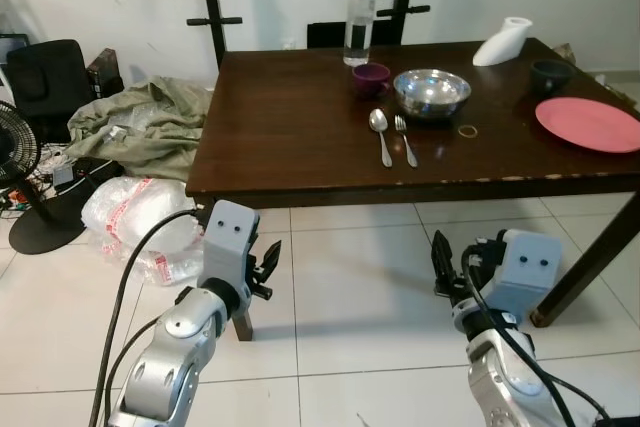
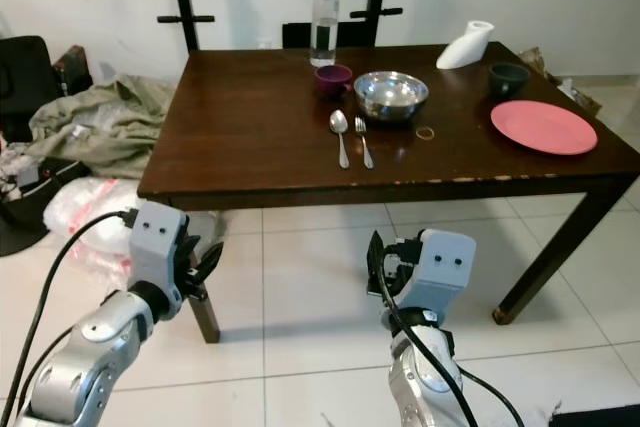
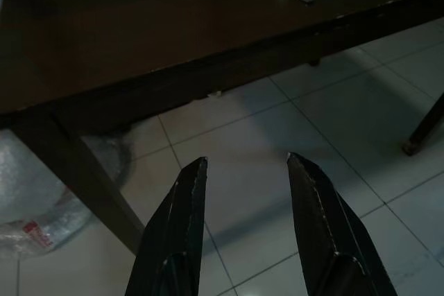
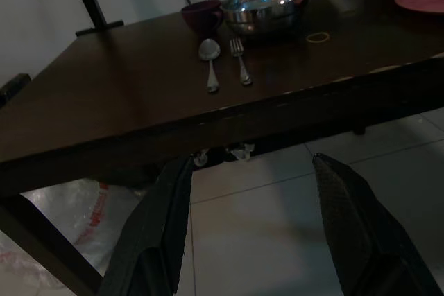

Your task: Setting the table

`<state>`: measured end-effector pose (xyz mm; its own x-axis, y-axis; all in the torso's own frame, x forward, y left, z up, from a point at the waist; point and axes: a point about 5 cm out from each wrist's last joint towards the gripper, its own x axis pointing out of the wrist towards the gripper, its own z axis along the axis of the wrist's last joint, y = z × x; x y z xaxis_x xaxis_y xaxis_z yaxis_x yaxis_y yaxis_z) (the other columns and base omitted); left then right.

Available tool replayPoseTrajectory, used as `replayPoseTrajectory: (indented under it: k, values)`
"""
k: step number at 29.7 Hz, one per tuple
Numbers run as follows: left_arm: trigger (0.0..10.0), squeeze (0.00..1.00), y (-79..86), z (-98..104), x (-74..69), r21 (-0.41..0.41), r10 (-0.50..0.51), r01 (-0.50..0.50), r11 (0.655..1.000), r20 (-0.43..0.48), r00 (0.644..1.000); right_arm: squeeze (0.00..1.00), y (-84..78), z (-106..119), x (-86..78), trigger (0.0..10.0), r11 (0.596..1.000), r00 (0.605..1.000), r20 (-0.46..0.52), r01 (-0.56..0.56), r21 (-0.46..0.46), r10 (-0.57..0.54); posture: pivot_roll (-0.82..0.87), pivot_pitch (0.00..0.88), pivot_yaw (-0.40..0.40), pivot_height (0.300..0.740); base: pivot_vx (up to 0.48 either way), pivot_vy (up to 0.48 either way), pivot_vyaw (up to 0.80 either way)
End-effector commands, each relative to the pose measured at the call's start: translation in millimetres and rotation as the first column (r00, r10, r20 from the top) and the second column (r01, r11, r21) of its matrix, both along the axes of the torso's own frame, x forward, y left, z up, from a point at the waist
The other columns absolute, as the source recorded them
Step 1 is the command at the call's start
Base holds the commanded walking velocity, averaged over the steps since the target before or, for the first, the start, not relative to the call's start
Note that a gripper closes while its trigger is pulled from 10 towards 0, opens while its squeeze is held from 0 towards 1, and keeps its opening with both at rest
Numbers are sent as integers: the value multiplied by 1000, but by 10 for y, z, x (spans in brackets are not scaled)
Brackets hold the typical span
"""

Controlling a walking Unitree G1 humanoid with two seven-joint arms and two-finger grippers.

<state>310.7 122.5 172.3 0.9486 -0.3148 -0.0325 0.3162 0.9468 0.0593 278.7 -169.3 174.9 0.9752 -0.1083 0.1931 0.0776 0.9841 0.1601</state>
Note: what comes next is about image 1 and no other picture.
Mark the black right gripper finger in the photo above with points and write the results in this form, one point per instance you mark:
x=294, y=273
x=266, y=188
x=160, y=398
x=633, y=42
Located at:
x=473, y=254
x=441, y=265

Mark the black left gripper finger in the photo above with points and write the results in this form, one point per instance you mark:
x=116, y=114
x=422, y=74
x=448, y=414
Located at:
x=258, y=257
x=272, y=259

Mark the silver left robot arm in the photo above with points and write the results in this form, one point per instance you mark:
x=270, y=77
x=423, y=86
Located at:
x=170, y=349

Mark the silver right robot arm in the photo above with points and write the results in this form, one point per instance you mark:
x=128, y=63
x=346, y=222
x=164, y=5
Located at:
x=505, y=379

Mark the tan rubber band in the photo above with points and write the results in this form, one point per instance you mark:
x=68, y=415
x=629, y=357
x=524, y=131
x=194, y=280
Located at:
x=469, y=136

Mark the clear plastic wrap bundle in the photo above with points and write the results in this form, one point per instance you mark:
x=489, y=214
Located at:
x=130, y=217

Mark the dark wooden table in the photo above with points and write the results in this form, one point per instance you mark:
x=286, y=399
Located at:
x=300, y=127

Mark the metal fork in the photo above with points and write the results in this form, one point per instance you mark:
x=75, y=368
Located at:
x=400, y=123

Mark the metal spoon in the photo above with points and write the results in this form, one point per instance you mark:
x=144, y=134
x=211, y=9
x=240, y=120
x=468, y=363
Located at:
x=377, y=120

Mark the steel bowl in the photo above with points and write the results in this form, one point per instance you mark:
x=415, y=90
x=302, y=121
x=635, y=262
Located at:
x=432, y=95

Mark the pink plate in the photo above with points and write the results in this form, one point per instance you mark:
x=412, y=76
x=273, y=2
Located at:
x=590, y=125

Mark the olive green cloth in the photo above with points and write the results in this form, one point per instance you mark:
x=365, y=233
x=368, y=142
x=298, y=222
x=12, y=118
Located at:
x=140, y=127

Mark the small white packet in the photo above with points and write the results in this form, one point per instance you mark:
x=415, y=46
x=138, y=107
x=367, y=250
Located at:
x=117, y=134

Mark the dark green cup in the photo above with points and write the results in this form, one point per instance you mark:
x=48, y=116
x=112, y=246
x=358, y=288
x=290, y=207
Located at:
x=550, y=77

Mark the purple cup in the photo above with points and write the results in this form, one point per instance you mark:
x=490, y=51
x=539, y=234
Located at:
x=370, y=81

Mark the white power adapter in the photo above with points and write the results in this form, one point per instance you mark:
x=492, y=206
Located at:
x=65, y=175

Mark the white ceramic jug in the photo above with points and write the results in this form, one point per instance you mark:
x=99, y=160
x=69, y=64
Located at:
x=500, y=45

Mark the brown crumpled bag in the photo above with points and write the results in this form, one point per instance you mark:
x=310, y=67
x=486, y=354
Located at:
x=575, y=57

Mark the black dining chair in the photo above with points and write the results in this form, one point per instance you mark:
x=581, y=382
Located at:
x=325, y=35

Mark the dark brown box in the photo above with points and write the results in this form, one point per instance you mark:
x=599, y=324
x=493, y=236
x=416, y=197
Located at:
x=105, y=72

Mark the clear water bottle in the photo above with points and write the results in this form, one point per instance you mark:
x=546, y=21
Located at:
x=362, y=17

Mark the black floor fan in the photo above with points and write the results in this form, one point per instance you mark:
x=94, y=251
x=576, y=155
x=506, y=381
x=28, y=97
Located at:
x=15, y=142

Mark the black office chair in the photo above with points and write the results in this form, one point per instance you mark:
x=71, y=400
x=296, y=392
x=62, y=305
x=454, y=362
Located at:
x=45, y=77

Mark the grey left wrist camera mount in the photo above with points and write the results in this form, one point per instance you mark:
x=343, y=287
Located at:
x=228, y=237

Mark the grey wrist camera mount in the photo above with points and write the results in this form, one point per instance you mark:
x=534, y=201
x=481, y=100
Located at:
x=530, y=267
x=228, y=237

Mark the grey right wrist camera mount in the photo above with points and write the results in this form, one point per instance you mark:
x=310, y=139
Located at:
x=530, y=267

